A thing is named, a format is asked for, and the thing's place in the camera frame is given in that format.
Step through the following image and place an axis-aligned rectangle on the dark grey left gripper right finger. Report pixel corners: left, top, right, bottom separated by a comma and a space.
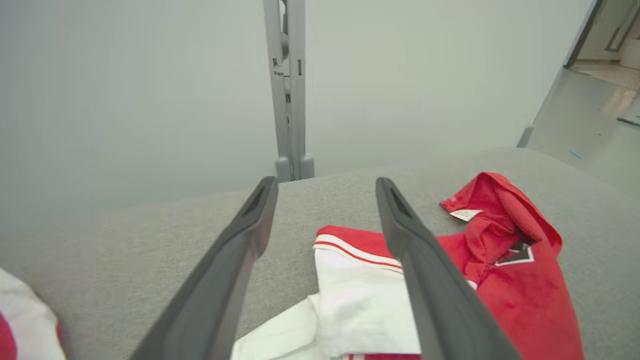
375, 177, 523, 360

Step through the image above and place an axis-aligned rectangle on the red and white jersey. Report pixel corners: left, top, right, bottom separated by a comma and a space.
231, 172, 585, 360
0, 267, 67, 360

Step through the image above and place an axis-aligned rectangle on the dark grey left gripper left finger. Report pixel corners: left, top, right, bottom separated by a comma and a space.
129, 176, 279, 360

